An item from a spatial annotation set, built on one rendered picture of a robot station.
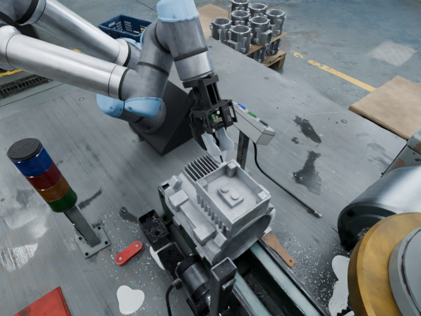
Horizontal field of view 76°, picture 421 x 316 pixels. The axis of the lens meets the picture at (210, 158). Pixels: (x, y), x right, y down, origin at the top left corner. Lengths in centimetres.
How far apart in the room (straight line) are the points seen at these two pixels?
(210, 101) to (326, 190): 62
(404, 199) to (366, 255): 34
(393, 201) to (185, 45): 50
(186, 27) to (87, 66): 23
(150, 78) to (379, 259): 52
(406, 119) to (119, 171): 232
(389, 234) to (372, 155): 92
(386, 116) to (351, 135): 141
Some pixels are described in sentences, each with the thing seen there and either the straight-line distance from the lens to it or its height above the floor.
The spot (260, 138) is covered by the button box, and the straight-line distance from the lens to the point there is 78.
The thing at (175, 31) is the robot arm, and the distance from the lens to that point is 57.
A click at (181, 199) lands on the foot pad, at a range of 62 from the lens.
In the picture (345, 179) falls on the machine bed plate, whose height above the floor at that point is 80.
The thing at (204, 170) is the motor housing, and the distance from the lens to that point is 62.
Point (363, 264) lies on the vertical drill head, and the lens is 31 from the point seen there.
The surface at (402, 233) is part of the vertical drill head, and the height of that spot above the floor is 133.
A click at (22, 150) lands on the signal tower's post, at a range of 62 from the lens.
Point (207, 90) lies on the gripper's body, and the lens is 58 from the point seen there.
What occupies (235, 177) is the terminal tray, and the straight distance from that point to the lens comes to 60.
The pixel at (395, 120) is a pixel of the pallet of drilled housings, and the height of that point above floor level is 15.
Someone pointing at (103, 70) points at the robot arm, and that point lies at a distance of 65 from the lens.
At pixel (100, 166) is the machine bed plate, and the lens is 111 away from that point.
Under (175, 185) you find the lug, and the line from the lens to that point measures 63.
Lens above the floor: 159
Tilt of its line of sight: 48 degrees down
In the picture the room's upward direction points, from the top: straight up
